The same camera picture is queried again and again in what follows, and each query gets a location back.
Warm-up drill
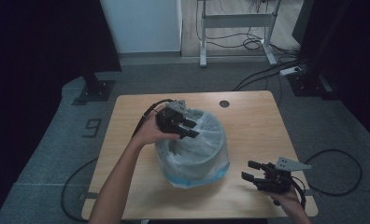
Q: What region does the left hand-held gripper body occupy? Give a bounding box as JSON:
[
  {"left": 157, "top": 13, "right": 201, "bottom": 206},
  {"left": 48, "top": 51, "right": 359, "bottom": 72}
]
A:
[{"left": 155, "top": 100, "right": 187, "bottom": 135}]

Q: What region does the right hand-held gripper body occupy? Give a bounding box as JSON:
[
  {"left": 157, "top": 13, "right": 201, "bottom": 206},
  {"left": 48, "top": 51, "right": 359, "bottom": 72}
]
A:
[{"left": 254, "top": 156, "right": 312, "bottom": 194}]

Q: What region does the white blue-edged plastic bag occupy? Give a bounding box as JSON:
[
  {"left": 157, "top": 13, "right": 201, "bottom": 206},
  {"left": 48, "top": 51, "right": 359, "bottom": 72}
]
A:
[{"left": 154, "top": 106, "right": 231, "bottom": 189}]

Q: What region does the person's right hand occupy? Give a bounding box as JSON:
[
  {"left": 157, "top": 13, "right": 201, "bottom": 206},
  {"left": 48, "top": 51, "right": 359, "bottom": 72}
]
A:
[{"left": 262, "top": 188, "right": 300, "bottom": 216}]

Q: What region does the person's left hand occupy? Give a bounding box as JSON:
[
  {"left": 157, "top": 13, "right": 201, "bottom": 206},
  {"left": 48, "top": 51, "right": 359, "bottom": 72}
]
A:
[{"left": 131, "top": 104, "right": 181, "bottom": 150}]

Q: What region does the black stand base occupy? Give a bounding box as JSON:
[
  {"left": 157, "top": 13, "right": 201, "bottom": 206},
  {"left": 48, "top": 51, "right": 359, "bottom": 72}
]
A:
[{"left": 71, "top": 73, "right": 116, "bottom": 106}]

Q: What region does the black stand with base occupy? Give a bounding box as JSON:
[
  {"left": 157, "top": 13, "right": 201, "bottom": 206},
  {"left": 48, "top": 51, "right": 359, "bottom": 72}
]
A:
[{"left": 287, "top": 0, "right": 352, "bottom": 101}]

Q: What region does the white panel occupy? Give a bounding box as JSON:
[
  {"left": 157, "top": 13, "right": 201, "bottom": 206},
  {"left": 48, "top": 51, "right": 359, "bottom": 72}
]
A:
[{"left": 99, "top": 0, "right": 183, "bottom": 54}]

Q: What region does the white power strip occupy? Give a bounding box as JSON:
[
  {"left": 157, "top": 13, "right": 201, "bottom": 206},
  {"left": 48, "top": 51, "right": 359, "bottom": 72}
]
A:
[{"left": 279, "top": 65, "right": 303, "bottom": 77}]

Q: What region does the dark curtain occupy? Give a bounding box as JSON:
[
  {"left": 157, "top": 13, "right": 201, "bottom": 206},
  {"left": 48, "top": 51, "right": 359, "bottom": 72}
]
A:
[
  {"left": 292, "top": 0, "right": 370, "bottom": 148},
  {"left": 0, "top": 0, "right": 122, "bottom": 218}
]

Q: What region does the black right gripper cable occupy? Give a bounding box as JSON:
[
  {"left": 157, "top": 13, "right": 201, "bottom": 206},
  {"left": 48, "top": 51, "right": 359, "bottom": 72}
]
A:
[{"left": 290, "top": 176, "right": 307, "bottom": 210}]

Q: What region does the black looped cable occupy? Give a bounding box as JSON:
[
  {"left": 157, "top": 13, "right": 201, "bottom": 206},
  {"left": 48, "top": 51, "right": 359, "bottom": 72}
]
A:
[
  {"left": 61, "top": 158, "right": 99, "bottom": 222},
  {"left": 301, "top": 148, "right": 363, "bottom": 197}
]

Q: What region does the black cables to power strip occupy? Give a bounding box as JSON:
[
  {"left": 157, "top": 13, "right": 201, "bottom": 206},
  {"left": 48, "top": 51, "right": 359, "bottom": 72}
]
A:
[{"left": 232, "top": 58, "right": 306, "bottom": 106}]

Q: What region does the tangle of black cables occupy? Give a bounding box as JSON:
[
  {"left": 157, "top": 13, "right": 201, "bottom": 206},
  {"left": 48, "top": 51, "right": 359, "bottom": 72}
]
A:
[{"left": 194, "top": 0, "right": 301, "bottom": 60}]

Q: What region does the white metal stand frame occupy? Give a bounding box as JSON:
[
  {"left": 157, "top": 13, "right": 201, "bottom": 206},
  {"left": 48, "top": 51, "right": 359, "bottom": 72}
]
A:
[{"left": 196, "top": 0, "right": 282, "bottom": 68}]

